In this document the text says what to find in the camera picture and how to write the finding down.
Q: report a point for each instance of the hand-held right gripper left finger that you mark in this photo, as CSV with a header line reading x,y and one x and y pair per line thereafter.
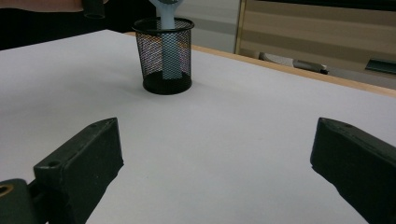
x,y
81,168

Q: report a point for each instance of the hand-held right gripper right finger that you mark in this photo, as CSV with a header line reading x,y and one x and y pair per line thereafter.
x,y
358,168

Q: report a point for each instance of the light blue hairbrush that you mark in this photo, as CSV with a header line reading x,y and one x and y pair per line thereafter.
x,y
169,18

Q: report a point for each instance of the black mesh pen holder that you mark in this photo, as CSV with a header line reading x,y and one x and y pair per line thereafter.
x,y
152,62

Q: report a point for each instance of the black curtain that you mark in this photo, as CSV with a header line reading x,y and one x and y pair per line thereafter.
x,y
46,28

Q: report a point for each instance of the dark rectangular desk panel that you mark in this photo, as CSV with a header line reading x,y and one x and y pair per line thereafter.
x,y
381,65

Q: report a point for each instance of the white cabinet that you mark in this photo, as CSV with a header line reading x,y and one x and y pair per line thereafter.
x,y
211,18

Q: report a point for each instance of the white oblong object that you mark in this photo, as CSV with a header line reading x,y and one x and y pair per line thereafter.
x,y
289,60

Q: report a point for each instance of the light wooden desk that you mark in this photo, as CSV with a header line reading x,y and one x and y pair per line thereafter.
x,y
311,31

